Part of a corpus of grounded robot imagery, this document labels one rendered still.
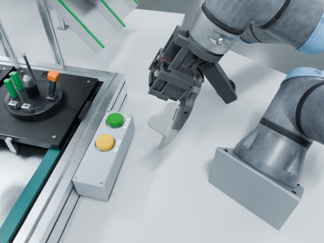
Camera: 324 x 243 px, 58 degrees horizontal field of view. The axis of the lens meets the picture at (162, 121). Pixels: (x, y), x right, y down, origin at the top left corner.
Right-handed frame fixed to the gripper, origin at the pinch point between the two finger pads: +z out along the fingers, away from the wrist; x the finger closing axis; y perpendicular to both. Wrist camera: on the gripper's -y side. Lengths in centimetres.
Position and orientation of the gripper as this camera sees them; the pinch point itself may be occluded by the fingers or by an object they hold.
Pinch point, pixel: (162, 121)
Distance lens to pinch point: 60.7
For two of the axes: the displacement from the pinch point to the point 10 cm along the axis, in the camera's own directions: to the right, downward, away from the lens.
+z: -4.5, 6.1, 6.5
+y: -8.9, -2.9, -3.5
